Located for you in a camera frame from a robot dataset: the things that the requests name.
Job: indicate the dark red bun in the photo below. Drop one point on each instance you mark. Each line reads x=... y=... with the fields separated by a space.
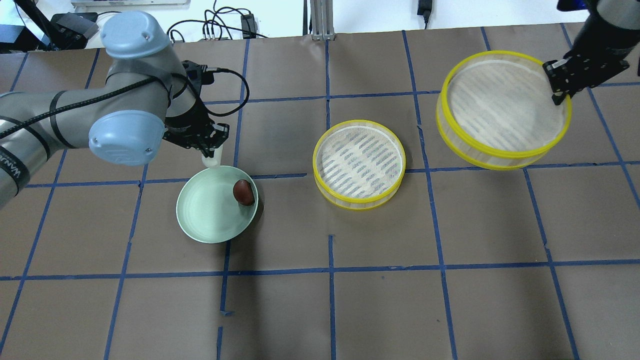
x=243 y=193

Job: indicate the aluminium frame post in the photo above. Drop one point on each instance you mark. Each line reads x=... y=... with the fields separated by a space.
x=322 y=20

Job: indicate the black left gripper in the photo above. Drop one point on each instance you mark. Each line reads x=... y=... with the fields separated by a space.
x=186 y=125

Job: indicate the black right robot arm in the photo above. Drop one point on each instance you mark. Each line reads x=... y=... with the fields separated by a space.
x=599 y=51

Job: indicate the light green round plate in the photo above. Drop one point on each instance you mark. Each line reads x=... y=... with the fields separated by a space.
x=206 y=209

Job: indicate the black power plug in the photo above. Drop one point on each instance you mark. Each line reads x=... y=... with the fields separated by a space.
x=424 y=10

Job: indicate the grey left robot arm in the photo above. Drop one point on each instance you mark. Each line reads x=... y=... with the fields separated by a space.
x=149 y=96

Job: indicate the white steamed bun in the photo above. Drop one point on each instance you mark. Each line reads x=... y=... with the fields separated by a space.
x=214 y=161

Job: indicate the yellow steamer layer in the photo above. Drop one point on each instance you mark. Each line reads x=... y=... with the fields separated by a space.
x=495 y=110
x=358 y=165

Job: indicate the black power adapter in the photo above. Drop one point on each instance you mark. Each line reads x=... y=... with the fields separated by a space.
x=249 y=26

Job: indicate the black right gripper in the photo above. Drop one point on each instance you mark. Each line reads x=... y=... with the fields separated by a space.
x=601 y=46

